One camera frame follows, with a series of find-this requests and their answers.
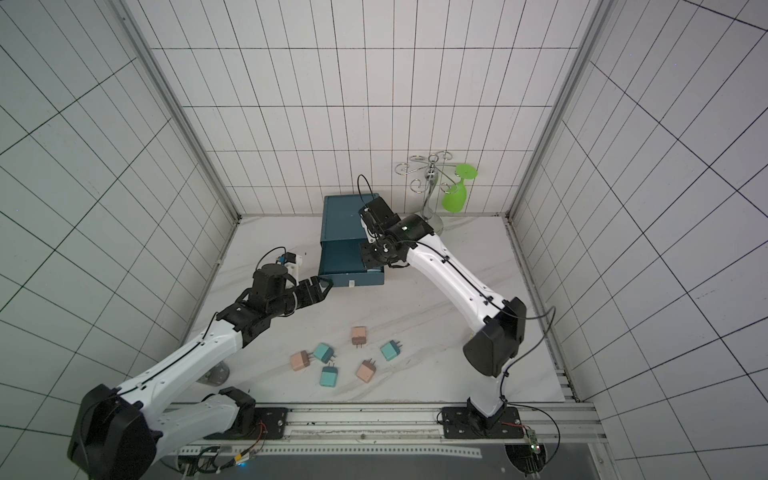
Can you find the teal drawer cabinet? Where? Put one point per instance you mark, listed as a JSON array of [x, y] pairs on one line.
[[341, 219]]

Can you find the pink plug left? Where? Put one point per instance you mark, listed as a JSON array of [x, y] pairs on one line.
[[300, 360]]

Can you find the aluminium mounting rail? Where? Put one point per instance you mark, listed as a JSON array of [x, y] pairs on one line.
[[430, 428]]

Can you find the pink plug bottom centre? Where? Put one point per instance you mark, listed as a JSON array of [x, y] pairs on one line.
[[366, 370]]

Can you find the pink plug top centre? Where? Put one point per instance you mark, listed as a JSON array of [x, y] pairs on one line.
[[359, 336]]

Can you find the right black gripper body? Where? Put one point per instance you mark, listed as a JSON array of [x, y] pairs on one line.
[[372, 253]]

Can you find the pink plug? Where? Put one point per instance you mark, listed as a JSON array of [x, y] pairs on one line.
[[300, 360], [366, 370], [359, 336]]

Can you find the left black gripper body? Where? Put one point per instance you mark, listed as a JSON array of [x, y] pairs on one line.
[[304, 296]]

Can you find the teal drawer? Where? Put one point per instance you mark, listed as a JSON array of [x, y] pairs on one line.
[[341, 263]]

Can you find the green plastic wine glass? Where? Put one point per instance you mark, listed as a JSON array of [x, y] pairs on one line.
[[455, 196]]

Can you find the chrome glass holder stand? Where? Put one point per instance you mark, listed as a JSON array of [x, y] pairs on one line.
[[425, 175]]

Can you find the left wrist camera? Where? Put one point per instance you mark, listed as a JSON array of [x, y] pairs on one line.
[[291, 262]]

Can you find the teal plug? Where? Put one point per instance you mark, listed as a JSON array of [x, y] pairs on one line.
[[324, 353], [328, 376], [390, 350]]

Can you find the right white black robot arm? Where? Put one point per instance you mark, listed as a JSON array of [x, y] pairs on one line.
[[497, 324]]

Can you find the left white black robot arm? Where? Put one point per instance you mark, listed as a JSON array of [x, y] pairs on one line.
[[120, 432]]

